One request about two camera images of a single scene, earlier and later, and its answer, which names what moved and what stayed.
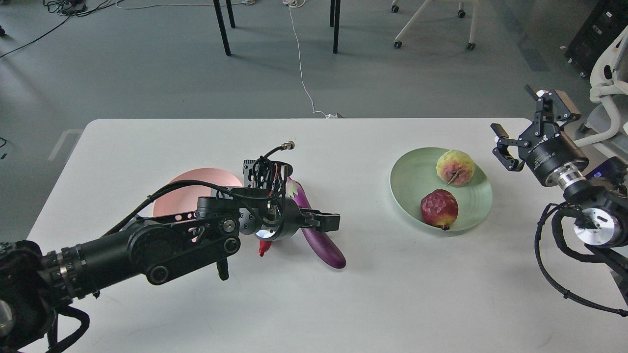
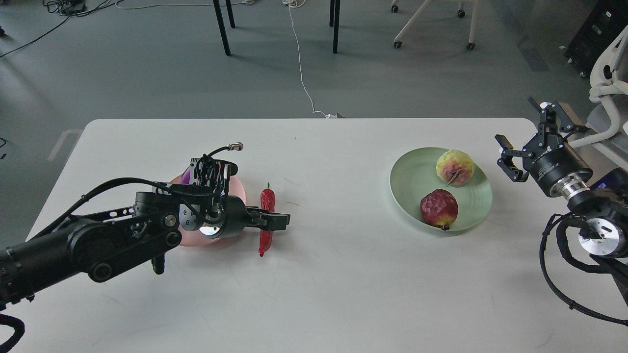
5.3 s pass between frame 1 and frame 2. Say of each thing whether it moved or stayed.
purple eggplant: moved
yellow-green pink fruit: stayed
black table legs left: stayed
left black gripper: moved
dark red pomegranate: stayed
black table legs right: stayed
